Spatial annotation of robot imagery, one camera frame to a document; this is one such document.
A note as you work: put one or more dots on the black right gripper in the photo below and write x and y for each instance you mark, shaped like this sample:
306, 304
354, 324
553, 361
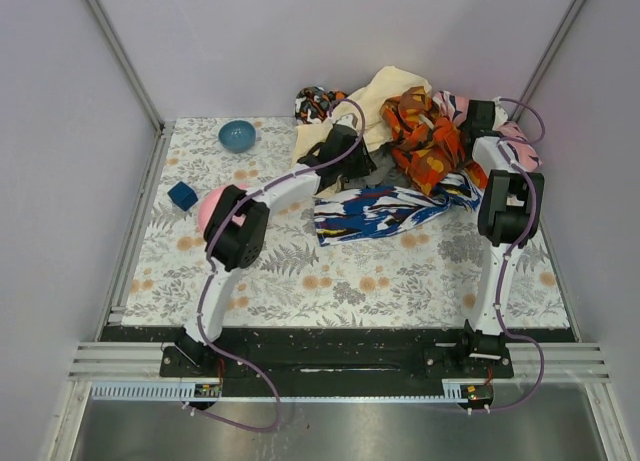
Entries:
473, 126

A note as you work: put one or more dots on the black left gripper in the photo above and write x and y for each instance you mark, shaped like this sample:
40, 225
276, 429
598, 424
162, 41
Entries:
357, 157

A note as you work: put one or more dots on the pink whale print cloth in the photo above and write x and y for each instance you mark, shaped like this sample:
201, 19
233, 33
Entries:
509, 146

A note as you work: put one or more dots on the cream plain cloth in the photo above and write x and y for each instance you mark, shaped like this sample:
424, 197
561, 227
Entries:
388, 82

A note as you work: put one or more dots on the orange camouflage cloth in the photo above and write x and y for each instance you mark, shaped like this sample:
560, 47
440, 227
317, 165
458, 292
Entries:
425, 144

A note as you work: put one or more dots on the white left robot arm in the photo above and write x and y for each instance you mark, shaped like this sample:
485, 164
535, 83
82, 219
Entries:
236, 229

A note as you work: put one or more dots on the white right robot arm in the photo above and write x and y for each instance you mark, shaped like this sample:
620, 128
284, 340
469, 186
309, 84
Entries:
508, 218

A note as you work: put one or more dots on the black orange patterned cloth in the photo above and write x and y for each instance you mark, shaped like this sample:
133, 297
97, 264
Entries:
312, 104

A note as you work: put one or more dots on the grey cloth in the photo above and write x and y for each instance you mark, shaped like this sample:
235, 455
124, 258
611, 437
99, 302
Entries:
380, 182

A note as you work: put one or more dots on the blue white patterned cloth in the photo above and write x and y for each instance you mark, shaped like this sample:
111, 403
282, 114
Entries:
384, 211

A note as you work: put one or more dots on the blue ceramic bowl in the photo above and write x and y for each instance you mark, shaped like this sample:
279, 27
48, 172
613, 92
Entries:
237, 136

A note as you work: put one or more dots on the pink plastic bowl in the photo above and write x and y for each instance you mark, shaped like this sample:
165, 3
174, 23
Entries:
207, 207

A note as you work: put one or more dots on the floral table mat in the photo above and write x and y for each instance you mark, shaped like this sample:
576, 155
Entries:
425, 277

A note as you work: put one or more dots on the dark blue cube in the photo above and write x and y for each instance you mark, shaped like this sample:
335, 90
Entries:
183, 196

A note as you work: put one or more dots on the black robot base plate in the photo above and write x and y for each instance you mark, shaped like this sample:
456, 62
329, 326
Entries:
365, 356

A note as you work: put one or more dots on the grey slotted cable duct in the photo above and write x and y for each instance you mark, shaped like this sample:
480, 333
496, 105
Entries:
251, 390

